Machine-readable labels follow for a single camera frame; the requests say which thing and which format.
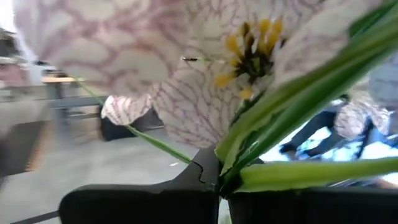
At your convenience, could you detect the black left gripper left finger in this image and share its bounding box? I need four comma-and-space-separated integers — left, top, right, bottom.
58, 146, 222, 224

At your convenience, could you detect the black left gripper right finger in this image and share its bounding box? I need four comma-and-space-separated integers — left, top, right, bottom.
228, 188, 398, 224

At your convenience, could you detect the white veined flower spray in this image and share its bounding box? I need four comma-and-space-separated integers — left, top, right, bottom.
12, 0, 398, 200

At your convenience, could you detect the black box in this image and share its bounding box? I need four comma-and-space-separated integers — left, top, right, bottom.
99, 105, 165, 141

